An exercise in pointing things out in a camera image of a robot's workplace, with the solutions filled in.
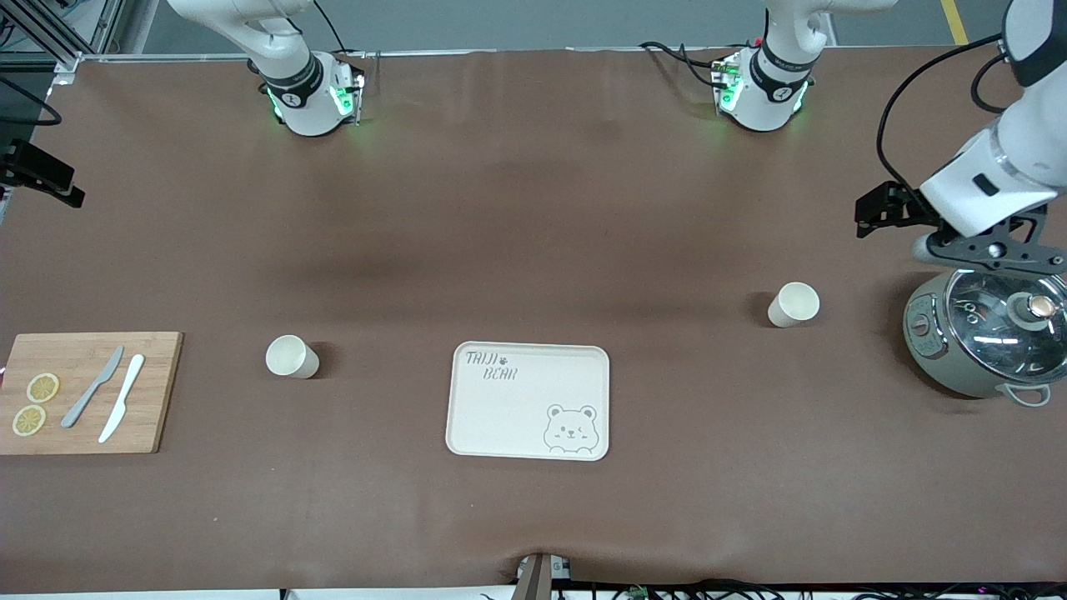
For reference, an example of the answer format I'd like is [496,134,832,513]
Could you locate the glass pot lid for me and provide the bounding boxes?
[944,268,1067,384]

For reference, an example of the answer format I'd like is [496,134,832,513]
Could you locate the black cables at arm base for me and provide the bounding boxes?
[638,40,728,88]

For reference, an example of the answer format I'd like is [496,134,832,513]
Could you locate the black cable at arm base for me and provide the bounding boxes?
[313,0,368,59]

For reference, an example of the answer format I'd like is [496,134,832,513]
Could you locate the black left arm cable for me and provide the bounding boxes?
[877,33,1014,199]

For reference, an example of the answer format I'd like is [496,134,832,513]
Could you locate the aluminium frame profile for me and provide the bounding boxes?
[0,0,126,84]

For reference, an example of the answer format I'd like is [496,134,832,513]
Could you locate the grey cooking pot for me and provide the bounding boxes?
[903,267,1067,408]

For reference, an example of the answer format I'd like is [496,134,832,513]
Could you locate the grey plastic knife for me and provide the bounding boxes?
[61,346,125,429]

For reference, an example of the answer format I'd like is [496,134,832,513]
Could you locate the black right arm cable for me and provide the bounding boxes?
[0,77,63,126]

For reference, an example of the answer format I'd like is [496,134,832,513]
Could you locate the bamboo cutting board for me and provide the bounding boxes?
[0,332,184,456]

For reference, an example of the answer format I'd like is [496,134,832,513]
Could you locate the cream tray with bear print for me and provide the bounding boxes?
[444,341,611,462]

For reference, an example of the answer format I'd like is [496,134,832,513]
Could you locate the white plastic cup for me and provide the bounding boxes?
[767,282,820,328]
[265,334,320,380]

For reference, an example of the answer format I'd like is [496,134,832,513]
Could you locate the white plastic knife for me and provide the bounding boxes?
[98,354,146,444]

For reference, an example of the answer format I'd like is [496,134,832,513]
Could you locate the brown table mat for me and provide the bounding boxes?
[0,46,1067,594]

